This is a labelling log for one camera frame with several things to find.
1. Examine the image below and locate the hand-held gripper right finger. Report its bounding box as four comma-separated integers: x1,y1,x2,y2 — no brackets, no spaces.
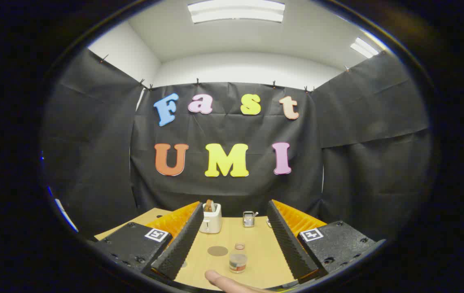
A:
267,199,387,284

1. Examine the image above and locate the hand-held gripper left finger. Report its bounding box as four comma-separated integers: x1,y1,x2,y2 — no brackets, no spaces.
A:
92,201,204,281

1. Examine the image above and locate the clear plastic juice bottle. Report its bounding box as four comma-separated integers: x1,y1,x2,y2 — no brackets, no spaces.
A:
229,242,248,274

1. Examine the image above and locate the wooden table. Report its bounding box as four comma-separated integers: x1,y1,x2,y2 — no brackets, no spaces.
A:
94,208,298,291

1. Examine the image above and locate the white toaster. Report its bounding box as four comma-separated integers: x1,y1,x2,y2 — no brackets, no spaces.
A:
199,203,222,234

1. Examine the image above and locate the black backdrop cloth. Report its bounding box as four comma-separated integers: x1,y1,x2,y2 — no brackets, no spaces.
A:
41,48,434,241

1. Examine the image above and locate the small ceiling light panel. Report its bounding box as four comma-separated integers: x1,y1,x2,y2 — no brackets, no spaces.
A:
350,37,380,59

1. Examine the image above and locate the large ceiling light panel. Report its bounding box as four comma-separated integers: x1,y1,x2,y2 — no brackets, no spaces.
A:
187,0,286,24

